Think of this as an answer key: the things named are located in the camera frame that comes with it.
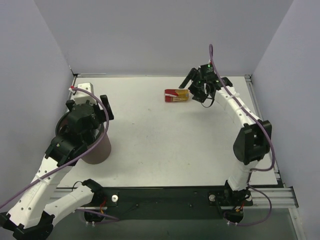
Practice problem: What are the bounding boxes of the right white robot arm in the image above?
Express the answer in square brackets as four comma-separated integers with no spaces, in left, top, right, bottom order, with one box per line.
[179,63,272,202]

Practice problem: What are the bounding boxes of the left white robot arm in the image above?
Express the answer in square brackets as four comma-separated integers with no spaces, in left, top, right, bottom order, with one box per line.
[0,95,114,240]

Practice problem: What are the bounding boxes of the dark brown round bin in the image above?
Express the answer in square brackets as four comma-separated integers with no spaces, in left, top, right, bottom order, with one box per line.
[55,112,112,165]

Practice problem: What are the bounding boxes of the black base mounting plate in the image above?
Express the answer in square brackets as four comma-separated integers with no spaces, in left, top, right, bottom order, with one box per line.
[86,186,253,221]

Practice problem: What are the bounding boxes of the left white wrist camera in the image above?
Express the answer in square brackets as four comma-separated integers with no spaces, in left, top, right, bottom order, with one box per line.
[69,82,97,105]

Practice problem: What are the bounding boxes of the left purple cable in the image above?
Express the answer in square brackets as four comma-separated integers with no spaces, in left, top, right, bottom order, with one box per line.
[0,86,111,211]

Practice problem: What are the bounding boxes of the purple cable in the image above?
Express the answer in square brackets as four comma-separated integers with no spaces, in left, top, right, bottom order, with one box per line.
[0,86,111,211]
[207,44,276,173]

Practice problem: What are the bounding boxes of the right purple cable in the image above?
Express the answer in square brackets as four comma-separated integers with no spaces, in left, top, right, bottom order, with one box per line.
[207,44,276,173]

